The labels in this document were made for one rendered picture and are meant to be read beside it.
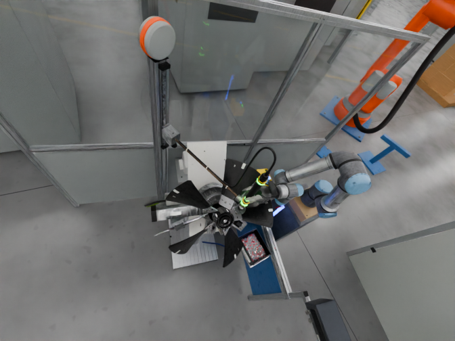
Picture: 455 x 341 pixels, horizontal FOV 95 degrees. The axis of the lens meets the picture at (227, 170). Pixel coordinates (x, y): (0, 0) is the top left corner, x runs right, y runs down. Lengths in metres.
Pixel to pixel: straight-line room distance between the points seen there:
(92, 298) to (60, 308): 0.23
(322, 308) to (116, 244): 1.91
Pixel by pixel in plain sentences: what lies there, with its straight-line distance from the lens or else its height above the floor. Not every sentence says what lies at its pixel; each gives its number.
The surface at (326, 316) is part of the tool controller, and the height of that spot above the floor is 1.24.
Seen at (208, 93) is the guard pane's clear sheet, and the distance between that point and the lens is 1.46.
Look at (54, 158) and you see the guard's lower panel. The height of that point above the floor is 0.88.
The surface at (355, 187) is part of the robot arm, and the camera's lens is 1.21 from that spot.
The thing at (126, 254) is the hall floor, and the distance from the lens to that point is 2.47.
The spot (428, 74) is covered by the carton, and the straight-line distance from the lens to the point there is 8.86.
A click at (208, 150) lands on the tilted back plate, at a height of 1.32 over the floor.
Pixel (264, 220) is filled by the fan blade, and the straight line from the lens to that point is 1.41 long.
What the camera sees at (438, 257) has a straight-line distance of 2.67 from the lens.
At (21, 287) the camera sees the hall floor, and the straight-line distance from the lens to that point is 2.68.
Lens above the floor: 2.39
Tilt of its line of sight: 55 degrees down
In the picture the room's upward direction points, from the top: 25 degrees clockwise
